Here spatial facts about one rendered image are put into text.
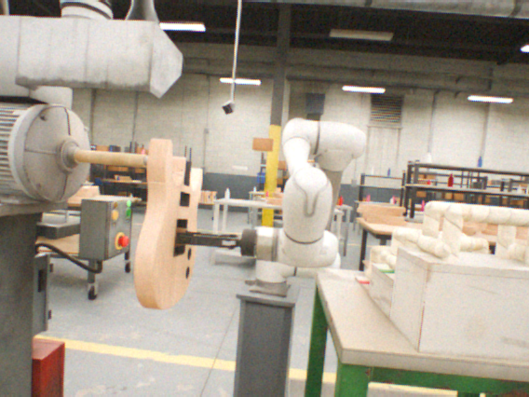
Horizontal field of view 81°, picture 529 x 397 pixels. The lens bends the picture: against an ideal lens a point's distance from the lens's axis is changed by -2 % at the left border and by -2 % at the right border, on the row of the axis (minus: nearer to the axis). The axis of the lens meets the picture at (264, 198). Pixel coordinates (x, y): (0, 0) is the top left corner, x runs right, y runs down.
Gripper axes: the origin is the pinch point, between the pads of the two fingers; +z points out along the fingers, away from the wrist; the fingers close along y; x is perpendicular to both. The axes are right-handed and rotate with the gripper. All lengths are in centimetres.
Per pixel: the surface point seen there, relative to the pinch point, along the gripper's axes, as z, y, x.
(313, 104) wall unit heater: -102, 995, 415
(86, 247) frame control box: 36.5, 14.7, -7.3
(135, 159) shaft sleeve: 11.0, -9.1, 18.8
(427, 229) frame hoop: -57, -16, 7
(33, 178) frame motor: 31.7, -16.2, 11.7
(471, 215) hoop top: -62, -25, 10
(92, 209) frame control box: 34.8, 13.3, 5.3
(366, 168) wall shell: -316, 1076, 221
